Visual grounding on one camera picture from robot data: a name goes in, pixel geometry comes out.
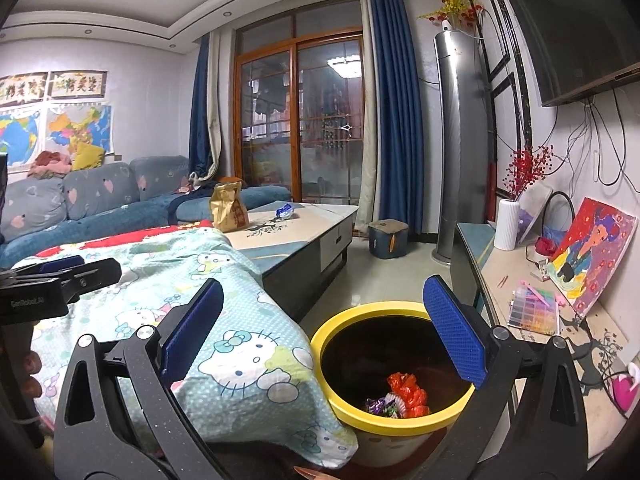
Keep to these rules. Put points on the colourful bead organizer box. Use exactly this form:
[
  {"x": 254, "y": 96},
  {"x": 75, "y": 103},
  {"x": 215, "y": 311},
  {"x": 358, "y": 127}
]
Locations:
[{"x": 532, "y": 312}]

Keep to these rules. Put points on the yellow artificial flowers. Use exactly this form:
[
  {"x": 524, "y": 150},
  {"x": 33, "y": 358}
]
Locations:
[{"x": 452, "y": 0}]

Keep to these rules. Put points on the purple candy wrapper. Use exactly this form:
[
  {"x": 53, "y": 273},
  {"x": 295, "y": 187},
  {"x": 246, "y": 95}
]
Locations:
[{"x": 377, "y": 405}]

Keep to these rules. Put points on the pink tweezers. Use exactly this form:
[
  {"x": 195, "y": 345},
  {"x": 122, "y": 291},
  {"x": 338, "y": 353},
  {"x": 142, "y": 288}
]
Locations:
[{"x": 502, "y": 280}]

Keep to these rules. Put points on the country map poster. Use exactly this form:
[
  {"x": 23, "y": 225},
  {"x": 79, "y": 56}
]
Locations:
[{"x": 80, "y": 127}]

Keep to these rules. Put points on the pile of clothes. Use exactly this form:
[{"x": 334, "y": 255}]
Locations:
[{"x": 50, "y": 162}]

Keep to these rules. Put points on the person's left hand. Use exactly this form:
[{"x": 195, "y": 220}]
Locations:
[{"x": 31, "y": 361}]

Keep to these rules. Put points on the grey tower air conditioner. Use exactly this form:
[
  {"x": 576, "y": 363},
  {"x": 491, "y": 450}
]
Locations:
[{"x": 460, "y": 150}]

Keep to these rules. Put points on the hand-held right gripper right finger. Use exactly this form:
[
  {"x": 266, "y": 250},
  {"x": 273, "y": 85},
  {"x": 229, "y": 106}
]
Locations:
[{"x": 455, "y": 330}]

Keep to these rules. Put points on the world map poster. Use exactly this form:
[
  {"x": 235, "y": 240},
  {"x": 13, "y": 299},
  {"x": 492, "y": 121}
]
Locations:
[{"x": 20, "y": 135}]

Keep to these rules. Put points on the black wall television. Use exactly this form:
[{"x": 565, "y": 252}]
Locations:
[{"x": 565, "y": 25}]

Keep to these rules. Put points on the golden paper bag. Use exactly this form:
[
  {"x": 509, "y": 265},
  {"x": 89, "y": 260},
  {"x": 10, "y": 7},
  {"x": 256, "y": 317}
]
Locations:
[{"x": 229, "y": 210}]

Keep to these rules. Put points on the white framed picture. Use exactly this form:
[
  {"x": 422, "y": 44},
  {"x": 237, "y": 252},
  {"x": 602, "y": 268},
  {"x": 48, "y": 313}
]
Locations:
[{"x": 532, "y": 210}]

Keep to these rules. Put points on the wooden sliding glass door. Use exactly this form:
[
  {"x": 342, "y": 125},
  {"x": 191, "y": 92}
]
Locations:
[{"x": 300, "y": 110}]

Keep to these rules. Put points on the television stand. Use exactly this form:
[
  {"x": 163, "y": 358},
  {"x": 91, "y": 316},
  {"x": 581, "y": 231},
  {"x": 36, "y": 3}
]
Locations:
[{"x": 492, "y": 265}]

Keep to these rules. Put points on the colourful figure painting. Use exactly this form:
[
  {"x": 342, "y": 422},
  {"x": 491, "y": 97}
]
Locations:
[{"x": 595, "y": 250}]

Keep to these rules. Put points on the framed calligraphy poster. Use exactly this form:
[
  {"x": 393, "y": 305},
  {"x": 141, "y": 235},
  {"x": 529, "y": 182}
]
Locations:
[
  {"x": 22, "y": 89},
  {"x": 77, "y": 84}
]

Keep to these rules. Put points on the blue snack packet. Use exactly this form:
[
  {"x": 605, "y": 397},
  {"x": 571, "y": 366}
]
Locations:
[{"x": 285, "y": 211}]

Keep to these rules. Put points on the red berry branch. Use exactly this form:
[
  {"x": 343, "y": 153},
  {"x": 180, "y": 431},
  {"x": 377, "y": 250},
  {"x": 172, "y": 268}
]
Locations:
[{"x": 525, "y": 170}]

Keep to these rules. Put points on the small white box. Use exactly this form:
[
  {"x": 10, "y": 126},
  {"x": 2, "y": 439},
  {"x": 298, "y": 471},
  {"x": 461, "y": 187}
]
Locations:
[{"x": 539, "y": 270}]

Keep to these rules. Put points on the white security camera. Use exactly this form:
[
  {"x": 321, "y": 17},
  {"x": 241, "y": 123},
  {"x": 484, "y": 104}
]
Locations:
[{"x": 445, "y": 24}]

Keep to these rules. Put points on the pink white toy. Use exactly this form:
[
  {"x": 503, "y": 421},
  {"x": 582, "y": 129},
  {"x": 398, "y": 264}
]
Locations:
[{"x": 625, "y": 390}]

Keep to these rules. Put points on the blue curtain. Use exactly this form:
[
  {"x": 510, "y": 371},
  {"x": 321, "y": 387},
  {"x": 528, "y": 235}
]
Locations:
[
  {"x": 200, "y": 110},
  {"x": 395, "y": 110}
]

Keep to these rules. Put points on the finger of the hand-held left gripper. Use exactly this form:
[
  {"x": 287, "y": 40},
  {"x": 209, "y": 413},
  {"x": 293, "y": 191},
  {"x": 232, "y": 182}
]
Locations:
[
  {"x": 95, "y": 274},
  {"x": 62, "y": 263}
]

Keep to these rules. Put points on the red plastic bag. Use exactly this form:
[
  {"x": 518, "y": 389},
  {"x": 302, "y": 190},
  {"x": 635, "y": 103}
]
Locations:
[{"x": 410, "y": 395}]

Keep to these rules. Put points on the coffee table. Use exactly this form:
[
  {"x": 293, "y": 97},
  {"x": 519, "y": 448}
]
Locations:
[{"x": 300, "y": 240}]

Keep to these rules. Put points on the blue storage box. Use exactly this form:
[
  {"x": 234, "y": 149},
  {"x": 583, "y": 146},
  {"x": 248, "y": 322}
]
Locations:
[{"x": 387, "y": 240}]

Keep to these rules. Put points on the yellow pillow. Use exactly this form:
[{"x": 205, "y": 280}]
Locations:
[{"x": 89, "y": 156}]

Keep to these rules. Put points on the cartoon cat printed blanket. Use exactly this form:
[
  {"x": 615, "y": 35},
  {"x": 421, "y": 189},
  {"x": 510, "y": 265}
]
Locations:
[{"x": 240, "y": 350}]

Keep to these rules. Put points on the red cloth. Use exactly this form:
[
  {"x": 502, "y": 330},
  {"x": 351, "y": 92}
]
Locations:
[{"x": 546, "y": 245}]

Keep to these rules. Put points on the yellow rim waste bin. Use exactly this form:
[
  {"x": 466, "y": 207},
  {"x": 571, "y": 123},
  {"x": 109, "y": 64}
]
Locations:
[{"x": 370, "y": 309}]

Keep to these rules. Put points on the blue grey sofa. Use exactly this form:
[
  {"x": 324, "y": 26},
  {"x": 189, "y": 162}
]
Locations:
[{"x": 100, "y": 195}]

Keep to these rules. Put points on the white ribbed vase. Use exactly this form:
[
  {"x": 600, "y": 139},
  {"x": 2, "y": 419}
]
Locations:
[{"x": 506, "y": 225}]

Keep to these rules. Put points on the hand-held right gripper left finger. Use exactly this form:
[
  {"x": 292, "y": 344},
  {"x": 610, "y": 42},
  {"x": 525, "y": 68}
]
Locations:
[{"x": 192, "y": 330}]

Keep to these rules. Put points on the beige sheer curtain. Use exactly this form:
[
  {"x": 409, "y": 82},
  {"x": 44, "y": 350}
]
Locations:
[
  {"x": 369, "y": 110},
  {"x": 214, "y": 110}
]

